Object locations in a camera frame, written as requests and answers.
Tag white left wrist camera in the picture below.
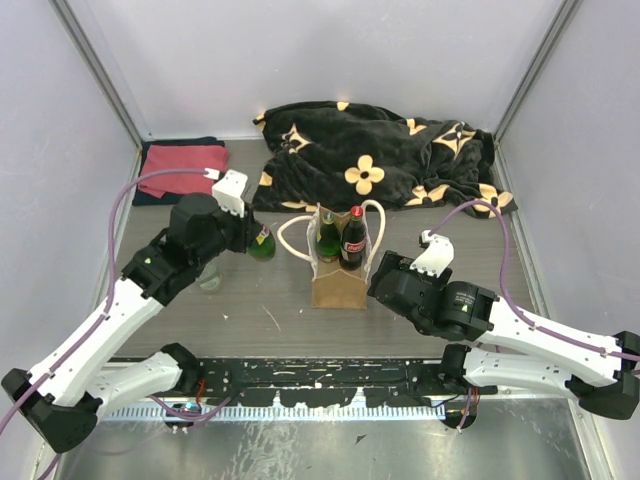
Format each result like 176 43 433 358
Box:
205 168 248 218

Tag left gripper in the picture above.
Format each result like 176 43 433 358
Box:
193 198 262 270

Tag green bottle front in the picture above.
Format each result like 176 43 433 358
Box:
315 211 341 263

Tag black floral blanket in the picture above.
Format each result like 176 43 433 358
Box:
252 101 517 219

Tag canvas tote bag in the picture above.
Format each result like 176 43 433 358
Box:
276 200 386 310

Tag red folded cloth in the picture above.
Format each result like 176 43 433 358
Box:
138 145 229 199

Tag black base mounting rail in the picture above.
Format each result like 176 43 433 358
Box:
155 358 467 408

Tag cola glass bottle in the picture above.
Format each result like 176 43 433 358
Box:
339 205 366 271

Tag white slotted cable duct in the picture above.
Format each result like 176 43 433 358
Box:
106 402 446 422

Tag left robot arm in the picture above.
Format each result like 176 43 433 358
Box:
1 193 263 454

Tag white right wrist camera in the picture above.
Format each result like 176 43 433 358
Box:
415 230 455 277

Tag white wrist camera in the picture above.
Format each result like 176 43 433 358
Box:
205 168 248 218
415 230 455 277

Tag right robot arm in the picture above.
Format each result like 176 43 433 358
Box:
368 251 639 420

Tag dark navy folded cloth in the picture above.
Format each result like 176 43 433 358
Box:
132 136 227 206

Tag clear glass bottle near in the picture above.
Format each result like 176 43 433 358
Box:
196 261 222 292

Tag green bottle yellow label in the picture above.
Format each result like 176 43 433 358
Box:
248 225 276 261

